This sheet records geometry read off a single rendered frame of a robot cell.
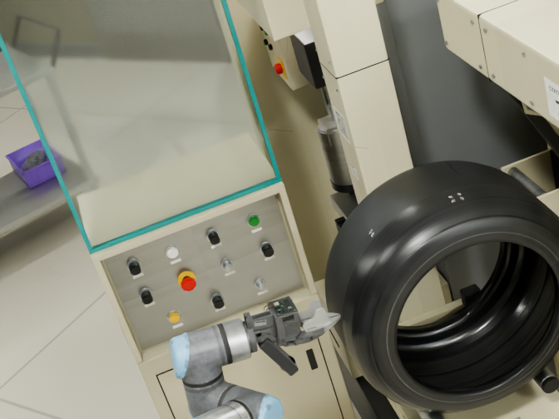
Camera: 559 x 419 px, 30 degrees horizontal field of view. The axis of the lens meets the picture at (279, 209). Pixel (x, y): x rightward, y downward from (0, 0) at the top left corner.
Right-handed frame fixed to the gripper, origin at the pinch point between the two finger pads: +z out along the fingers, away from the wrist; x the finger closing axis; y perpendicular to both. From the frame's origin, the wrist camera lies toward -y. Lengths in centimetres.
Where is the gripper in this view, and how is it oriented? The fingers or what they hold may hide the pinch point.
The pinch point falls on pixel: (335, 319)
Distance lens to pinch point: 232.5
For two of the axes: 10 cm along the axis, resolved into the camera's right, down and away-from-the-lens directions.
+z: 9.5, -2.5, 1.7
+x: -2.7, -4.3, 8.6
